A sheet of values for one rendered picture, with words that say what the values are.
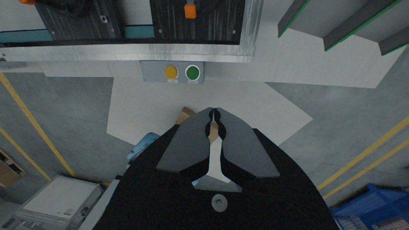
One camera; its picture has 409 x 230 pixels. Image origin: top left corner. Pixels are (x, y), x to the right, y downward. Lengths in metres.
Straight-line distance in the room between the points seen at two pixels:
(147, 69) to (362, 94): 2.31
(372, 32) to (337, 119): 1.89
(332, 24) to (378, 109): 2.30
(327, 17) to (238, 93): 0.32
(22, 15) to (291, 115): 1.10
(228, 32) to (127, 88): 0.48
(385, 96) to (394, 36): 2.06
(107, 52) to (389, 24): 0.74
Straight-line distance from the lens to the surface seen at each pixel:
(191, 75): 0.38
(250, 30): 0.40
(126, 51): 0.48
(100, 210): 3.23
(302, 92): 1.79
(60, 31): 0.59
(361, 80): 0.79
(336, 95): 2.09
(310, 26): 0.41
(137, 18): 0.49
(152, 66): 0.43
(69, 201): 4.22
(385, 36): 0.55
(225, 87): 0.51
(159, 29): 0.40
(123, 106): 0.70
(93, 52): 0.55
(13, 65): 0.97
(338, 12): 0.41
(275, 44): 0.53
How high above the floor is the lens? 1.34
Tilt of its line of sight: 59 degrees down
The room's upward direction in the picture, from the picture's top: 173 degrees counter-clockwise
